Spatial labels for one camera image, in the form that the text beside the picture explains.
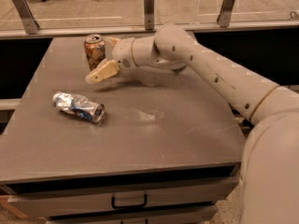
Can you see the grey drawer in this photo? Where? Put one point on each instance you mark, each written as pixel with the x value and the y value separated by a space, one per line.
pixel 124 198
pixel 193 214

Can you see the grey lower drawer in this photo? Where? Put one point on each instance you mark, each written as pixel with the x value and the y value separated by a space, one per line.
pixel 193 214

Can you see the orange soda can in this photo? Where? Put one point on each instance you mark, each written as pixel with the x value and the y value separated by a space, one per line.
pixel 95 50

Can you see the crushed blue soda can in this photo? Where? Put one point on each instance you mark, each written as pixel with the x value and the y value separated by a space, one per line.
pixel 78 105

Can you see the right metal bracket post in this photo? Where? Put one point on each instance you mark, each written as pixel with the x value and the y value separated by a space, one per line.
pixel 225 15

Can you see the grey upper drawer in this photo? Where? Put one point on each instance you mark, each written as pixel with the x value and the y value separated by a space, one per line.
pixel 124 198

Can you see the metal bracket post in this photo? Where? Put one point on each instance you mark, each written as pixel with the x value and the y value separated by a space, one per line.
pixel 29 23
pixel 225 15
pixel 149 14

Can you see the middle metal bracket post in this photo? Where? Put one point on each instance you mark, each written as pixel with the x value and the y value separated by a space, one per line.
pixel 149 14

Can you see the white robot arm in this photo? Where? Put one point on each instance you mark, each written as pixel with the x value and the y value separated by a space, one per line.
pixel 269 175

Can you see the left metal bracket post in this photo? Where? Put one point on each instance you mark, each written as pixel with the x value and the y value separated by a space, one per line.
pixel 29 23

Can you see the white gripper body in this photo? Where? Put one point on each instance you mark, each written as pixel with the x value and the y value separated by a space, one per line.
pixel 122 53

